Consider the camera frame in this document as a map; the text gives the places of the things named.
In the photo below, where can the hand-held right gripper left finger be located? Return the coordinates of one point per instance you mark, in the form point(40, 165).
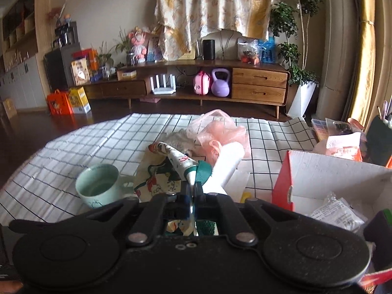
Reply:
point(186, 203)

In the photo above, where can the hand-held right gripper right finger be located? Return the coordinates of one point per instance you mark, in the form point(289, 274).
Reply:
point(198, 203)

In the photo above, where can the floral printed cloth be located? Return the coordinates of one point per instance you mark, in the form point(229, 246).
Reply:
point(177, 160)

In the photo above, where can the yellow cloth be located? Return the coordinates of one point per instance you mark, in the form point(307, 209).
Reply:
point(246, 197)

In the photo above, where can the grey fluffy cloth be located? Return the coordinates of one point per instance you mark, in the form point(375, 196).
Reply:
point(180, 141)

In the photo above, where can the pink mesh bath pouf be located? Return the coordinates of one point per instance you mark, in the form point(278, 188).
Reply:
point(226, 131)

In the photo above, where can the red cardboard box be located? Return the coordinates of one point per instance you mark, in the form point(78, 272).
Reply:
point(337, 174)

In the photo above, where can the mint green mug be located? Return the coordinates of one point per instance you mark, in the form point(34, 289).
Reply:
point(95, 196)

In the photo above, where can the purple kettlebell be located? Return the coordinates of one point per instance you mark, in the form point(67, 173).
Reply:
point(220, 87)

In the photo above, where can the white router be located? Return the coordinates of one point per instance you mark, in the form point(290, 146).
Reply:
point(164, 87)

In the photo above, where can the pink toy case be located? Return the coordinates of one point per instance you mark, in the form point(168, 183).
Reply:
point(202, 84)

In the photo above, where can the wooden tv stand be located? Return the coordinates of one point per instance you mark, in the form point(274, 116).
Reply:
point(260, 82)

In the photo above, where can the small cardboard box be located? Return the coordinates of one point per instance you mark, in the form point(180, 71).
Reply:
point(127, 75)

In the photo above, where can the clear box of small items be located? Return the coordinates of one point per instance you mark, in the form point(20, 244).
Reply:
point(320, 130)

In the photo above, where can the yellow gift box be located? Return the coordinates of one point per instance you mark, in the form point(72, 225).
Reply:
point(79, 101)

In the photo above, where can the black speaker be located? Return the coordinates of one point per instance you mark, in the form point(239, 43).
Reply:
point(209, 49)

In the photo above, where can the pink white packet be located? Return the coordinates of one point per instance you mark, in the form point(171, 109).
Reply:
point(344, 148)

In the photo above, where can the framed photo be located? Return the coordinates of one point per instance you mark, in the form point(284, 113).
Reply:
point(154, 49)

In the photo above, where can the plastic bag of fruit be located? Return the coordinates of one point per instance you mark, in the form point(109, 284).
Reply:
point(248, 52)

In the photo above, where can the orange gift box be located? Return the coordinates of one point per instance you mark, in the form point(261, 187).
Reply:
point(59, 103)

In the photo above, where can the clear packet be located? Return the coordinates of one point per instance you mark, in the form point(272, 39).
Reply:
point(340, 125)

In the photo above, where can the small tan box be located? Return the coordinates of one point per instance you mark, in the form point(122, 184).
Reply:
point(9, 108)

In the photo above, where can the small potted plant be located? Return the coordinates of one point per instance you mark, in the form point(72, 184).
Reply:
point(125, 44)
point(104, 59)

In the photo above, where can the pink plush doll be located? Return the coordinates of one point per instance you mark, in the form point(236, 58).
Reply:
point(138, 43)

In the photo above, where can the beige printed box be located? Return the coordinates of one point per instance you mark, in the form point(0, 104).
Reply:
point(80, 72)

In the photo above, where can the red orange box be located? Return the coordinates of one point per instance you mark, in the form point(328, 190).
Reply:
point(90, 58)

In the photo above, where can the pink bowl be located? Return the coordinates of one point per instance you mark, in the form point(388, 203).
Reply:
point(356, 124)

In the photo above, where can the black cabinet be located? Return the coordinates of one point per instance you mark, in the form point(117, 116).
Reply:
point(59, 67)

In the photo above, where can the white low cabinets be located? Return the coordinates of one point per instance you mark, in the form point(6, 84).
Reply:
point(21, 82)

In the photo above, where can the floral draped sheet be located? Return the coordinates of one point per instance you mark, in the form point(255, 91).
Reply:
point(208, 6)

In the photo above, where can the potted tree in white planter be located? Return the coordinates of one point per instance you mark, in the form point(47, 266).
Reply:
point(284, 18)

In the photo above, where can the black coffee machine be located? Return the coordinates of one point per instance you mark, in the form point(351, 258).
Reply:
point(65, 35)

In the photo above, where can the bunch of brushes and pens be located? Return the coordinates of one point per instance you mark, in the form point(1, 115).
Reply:
point(385, 110)

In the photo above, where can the beige standing air conditioner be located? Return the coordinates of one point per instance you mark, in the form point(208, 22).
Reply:
point(340, 36)

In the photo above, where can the yellow curtain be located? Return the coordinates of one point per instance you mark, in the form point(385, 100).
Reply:
point(367, 52)

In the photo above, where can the dried flower arrangement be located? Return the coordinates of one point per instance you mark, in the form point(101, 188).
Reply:
point(58, 13)

